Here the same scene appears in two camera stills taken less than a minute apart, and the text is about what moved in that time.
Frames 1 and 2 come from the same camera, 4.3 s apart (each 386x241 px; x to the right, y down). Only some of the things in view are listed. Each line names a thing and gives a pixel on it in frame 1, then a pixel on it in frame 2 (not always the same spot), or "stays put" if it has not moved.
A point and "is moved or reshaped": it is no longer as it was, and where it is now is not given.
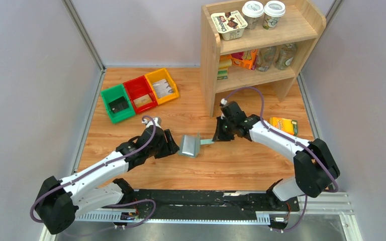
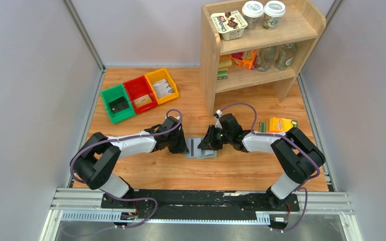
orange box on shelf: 247,59 stays put
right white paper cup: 273,10 stays put
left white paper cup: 252,11 stays put
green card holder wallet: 190,145 is moved or reshaped
